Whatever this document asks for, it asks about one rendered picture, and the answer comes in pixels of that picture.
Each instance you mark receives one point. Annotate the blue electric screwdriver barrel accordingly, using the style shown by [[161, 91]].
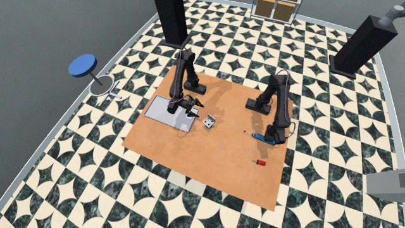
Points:
[[260, 137]]

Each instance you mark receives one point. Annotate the red screwdriver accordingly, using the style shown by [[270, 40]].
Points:
[[260, 162]]

